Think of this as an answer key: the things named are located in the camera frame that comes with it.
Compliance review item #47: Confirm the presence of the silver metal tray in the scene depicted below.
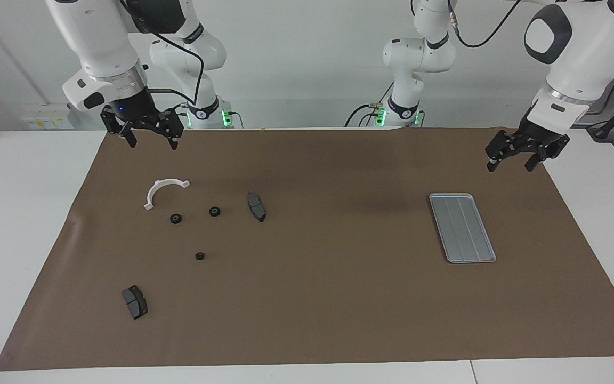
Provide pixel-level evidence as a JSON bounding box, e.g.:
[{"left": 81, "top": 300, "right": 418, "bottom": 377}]
[{"left": 429, "top": 193, "right": 497, "bottom": 264}]

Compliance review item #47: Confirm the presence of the dark grey brake pad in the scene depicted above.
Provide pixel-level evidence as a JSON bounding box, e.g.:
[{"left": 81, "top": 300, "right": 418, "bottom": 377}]
[
  {"left": 247, "top": 192, "right": 267, "bottom": 223},
  {"left": 121, "top": 285, "right": 149, "bottom": 321}
]

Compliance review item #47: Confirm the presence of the brown table mat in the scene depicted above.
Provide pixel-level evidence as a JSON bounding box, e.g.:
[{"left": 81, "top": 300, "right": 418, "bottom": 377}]
[{"left": 0, "top": 126, "right": 614, "bottom": 372}]

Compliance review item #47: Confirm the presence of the white curved plastic bracket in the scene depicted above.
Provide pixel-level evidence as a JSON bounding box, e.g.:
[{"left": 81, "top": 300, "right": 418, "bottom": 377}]
[{"left": 143, "top": 178, "right": 191, "bottom": 211}]

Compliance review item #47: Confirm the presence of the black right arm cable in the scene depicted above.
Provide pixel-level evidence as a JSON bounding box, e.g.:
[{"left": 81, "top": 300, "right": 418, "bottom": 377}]
[{"left": 147, "top": 29, "right": 205, "bottom": 106}]

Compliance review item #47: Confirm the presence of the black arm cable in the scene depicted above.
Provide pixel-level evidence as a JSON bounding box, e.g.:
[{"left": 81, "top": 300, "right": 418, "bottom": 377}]
[
  {"left": 447, "top": 0, "right": 614, "bottom": 113},
  {"left": 147, "top": 29, "right": 205, "bottom": 106}
]

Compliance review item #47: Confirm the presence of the white wall socket strip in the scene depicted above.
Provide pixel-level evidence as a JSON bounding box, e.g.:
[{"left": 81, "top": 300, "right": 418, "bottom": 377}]
[{"left": 22, "top": 104, "right": 73, "bottom": 130}]

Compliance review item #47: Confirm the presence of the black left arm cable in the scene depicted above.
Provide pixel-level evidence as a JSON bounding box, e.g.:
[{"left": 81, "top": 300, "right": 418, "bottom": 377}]
[{"left": 447, "top": 0, "right": 614, "bottom": 113}]

